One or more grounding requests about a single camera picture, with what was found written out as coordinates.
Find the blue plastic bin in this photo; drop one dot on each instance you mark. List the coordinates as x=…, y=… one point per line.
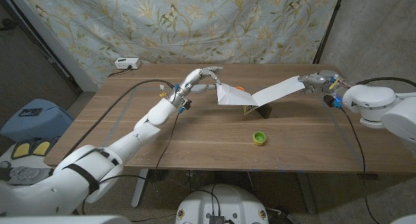
x=48, y=120

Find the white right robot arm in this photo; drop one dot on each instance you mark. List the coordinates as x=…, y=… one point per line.
x=380, y=104

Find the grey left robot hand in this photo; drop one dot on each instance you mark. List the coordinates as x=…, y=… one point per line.
x=191, y=82

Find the white power box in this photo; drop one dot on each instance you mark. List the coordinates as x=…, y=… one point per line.
x=127, y=63

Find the black backdrop pole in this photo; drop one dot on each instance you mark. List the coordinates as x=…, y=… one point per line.
x=326, y=29

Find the grey metal table leg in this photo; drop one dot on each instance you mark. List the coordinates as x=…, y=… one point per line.
x=139, y=188
x=307, y=194

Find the black yellow foot pedal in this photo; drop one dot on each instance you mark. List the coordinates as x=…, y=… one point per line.
x=22, y=149

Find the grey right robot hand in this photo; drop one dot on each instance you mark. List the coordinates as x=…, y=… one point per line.
x=321, y=81

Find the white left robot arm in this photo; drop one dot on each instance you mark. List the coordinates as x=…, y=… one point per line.
x=81, y=172

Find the black package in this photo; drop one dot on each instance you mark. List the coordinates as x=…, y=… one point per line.
x=265, y=111

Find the floral backdrop cloth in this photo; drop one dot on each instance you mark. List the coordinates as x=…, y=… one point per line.
x=211, y=22

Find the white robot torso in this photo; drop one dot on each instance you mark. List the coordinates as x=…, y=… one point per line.
x=224, y=201

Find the green plastic cup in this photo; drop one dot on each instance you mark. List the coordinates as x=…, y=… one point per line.
x=259, y=138

